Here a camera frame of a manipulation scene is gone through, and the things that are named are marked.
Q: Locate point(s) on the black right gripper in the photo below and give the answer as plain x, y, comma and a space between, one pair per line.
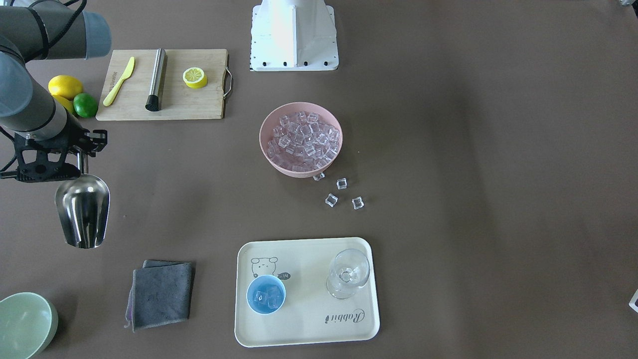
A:
76, 139

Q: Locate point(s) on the silver metal ice scoop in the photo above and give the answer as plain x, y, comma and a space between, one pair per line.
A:
83, 207

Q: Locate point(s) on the pink bowl of ice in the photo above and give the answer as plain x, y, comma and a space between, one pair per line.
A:
300, 139

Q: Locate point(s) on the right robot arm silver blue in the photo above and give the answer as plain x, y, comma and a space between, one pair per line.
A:
42, 132

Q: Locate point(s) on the light blue cup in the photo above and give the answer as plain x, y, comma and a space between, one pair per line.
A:
266, 294

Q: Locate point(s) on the yellow lemon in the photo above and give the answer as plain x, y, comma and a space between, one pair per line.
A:
67, 104
66, 86

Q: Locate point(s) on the green lime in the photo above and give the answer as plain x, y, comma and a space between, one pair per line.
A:
85, 105

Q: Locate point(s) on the yellow plastic knife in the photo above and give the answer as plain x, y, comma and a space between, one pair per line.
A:
126, 74

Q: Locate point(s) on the steel muddler black tip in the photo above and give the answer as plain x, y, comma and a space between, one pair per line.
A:
153, 103

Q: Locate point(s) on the wooden cutting board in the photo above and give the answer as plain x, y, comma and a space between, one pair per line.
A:
177, 100

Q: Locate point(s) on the mint green bowl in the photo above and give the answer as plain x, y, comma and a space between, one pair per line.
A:
28, 323

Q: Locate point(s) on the half lemon slice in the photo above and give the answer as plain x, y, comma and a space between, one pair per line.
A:
194, 77

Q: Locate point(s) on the grey folded cloth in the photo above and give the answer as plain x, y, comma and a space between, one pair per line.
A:
160, 294

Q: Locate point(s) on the cream serving tray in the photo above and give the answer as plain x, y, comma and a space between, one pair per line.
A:
310, 314

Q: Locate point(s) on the clear wine glass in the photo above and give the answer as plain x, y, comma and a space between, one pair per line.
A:
349, 271

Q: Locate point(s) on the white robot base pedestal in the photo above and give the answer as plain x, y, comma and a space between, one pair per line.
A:
293, 35

